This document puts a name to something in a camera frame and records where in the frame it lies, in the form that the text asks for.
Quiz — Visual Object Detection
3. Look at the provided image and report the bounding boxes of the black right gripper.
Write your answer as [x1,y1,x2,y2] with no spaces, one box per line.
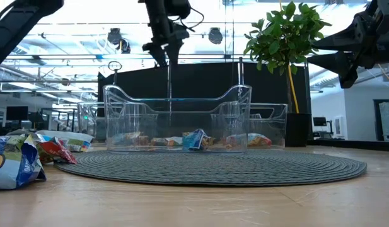
[306,0,389,90]

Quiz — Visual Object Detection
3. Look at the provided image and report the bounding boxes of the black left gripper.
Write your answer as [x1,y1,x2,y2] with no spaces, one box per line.
[142,14,186,69]

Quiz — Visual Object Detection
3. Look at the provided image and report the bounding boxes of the red orange granola bar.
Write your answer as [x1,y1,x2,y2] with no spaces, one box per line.
[224,133,249,150]

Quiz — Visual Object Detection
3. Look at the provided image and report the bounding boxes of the colourful Chewy granola bar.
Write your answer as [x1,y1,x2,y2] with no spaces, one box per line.
[246,132,273,149]

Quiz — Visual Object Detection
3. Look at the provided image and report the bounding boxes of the blue white red granola bar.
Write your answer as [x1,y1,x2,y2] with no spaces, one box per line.
[35,135,79,165]

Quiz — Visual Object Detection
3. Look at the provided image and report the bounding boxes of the metal partition pole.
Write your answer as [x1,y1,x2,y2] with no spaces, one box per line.
[237,56,245,95]
[166,64,173,127]

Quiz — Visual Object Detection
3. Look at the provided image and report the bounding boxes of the black partition screen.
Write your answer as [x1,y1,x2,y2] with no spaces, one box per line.
[97,61,311,143]

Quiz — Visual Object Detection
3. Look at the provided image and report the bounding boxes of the round dark ceiling lamp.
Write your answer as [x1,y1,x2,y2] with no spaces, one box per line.
[207,27,224,45]
[107,28,124,46]
[119,38,132,55]

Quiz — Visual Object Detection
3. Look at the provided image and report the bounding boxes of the green leafy plant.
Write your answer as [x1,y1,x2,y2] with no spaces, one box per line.
[243,1,333,76]

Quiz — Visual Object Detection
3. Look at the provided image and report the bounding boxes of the yellow plant stake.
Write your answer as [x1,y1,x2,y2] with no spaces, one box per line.
[277,0,301,115]

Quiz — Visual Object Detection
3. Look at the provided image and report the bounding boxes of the small dark monitor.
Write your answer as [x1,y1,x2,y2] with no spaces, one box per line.
[312,116,328,128]

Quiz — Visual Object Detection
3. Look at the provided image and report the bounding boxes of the dark framed window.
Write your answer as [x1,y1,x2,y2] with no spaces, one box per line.
[373,98,389,143]

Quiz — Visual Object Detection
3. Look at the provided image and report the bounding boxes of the clear plastic bin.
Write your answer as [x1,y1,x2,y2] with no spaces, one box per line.
[76,101,159,146]
[102,84,253,154]
[210,103,289,149]

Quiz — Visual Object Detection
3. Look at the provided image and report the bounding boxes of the black plant pot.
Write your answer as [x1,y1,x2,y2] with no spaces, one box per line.
[285,112,312,148]

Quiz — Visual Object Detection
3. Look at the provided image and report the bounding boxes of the round grey woven placemat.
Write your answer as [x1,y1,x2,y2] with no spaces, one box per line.
[54,149,368,188]

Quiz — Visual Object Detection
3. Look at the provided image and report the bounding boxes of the dark computer monitor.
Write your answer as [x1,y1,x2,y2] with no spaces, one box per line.
[5,106,29,122]

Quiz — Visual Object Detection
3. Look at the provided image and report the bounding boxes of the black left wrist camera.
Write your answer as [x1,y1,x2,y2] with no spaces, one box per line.
[165,0,192,20]

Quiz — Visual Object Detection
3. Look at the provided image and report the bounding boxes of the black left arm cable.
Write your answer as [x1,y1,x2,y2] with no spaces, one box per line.
[180,6,205,33]

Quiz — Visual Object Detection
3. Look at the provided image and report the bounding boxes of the metal ring on thin post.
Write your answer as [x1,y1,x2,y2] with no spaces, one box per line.
[107,61,123,86]

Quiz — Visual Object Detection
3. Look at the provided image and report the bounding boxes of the white wall box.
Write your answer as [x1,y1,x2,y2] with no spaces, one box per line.
[334,115,344,137]

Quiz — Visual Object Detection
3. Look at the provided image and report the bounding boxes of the black metal table frame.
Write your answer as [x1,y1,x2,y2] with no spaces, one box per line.
[307,139,389,153]

